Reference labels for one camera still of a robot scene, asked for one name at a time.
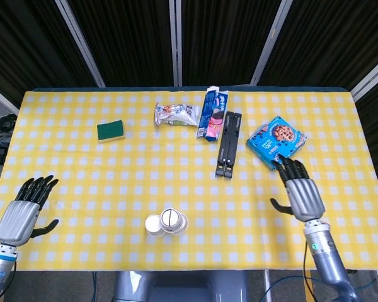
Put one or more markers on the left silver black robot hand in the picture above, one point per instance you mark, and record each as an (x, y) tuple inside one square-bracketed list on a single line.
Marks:
[(19, 220)]

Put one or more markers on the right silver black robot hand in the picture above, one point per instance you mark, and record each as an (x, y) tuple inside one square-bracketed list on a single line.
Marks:
[(305, 198)]

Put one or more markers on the paper cup with green flower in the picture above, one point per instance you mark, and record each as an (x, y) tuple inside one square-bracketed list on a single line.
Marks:
[(152, 224)]

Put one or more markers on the paper cup with black-lined base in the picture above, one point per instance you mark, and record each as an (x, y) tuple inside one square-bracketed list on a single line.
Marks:
[(170, 217)]

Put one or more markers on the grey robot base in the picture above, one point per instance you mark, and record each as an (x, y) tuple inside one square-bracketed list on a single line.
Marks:
[(179, 286)]

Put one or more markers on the blue chocolate chip cookie box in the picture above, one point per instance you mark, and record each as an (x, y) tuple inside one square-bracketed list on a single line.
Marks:
[(277, 138)]

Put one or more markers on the black folding stand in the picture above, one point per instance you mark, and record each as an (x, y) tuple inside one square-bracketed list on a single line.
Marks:
[(228, 141)]

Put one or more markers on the yellow white checked tablecloth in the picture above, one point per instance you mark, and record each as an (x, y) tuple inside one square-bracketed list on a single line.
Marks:
[(113, 188)]

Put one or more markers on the blue pink sandwich cookie box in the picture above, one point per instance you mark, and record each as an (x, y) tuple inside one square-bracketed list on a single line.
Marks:
[(212, 116)]

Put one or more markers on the green and yellow sponge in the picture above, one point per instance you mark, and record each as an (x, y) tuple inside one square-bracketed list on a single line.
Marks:
[(110, 130)]

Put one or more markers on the crumpled silver snack bag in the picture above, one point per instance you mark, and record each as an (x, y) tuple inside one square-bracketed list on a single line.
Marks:
[(176, 114)]

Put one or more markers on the black pleated curtain panel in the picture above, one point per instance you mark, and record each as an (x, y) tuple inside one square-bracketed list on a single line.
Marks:
[(28, 44), (327, 41), (129, 41), (226, 41)]

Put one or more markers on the white partition post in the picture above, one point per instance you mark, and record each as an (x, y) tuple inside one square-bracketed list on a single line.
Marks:
[(175, 41), (269, 41), (1, 97), (80, 41), (370, 75)]

